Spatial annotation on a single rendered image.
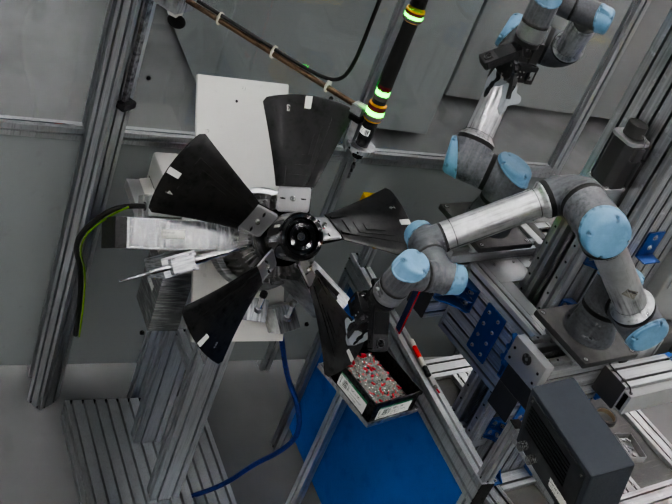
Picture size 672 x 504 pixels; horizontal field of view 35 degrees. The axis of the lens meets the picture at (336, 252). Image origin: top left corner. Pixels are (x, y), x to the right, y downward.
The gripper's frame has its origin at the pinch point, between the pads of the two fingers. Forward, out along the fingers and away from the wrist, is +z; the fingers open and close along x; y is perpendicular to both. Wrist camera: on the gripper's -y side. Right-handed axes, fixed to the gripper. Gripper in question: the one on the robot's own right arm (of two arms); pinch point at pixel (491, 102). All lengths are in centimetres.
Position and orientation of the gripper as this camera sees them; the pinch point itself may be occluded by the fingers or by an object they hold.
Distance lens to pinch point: 293.7
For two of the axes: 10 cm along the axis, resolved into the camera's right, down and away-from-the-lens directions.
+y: 8.8, 0.3, 4.7
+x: -3.5, -6.3, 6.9
